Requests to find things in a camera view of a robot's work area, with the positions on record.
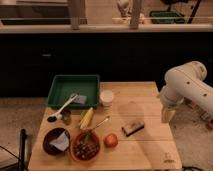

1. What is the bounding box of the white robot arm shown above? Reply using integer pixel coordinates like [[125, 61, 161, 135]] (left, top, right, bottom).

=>
[[159, 61, 213, 124]]

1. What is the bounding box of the white paper cup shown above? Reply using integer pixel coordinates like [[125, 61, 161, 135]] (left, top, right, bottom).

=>
[[100, 90, 114, 107]]

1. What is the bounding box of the metal spoon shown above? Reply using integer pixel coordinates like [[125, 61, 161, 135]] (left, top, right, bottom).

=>
[[88, 116, 110, 132]]

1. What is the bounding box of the orange tomato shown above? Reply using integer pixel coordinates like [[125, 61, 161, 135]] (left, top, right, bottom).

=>
[[104, 133, 118, 148]]

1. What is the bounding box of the yellow corn cob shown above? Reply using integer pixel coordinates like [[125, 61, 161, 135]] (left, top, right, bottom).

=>
[[79, 108, 94, 130]]

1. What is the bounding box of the grey sponge block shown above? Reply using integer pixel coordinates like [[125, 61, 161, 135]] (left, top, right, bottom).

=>
[[74, 95, 87, 104]]

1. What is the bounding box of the orange bowl with food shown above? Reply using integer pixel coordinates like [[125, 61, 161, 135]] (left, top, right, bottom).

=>
[[70, 131, 101, 163]]

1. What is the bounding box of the green background crate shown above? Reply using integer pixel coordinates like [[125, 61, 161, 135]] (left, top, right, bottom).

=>
[[149, 11, 185, 24]]

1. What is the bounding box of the green plastic tray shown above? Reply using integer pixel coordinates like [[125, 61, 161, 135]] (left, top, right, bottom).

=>
[[47, 75, 100, 109]]

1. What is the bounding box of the white crumpled napkin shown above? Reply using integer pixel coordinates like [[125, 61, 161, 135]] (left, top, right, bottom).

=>
[[50, 132, 69, 151]]

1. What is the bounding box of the dark brown bowl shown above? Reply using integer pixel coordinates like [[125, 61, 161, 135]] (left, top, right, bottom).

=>
[[43, 127, 70, 155]]

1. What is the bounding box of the white and black spoon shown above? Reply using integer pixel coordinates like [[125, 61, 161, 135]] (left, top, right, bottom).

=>
[[47, 94, 77, 122]]

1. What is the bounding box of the black stand post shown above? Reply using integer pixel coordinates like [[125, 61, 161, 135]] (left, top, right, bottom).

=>
[[18, 129, 27, 171]]

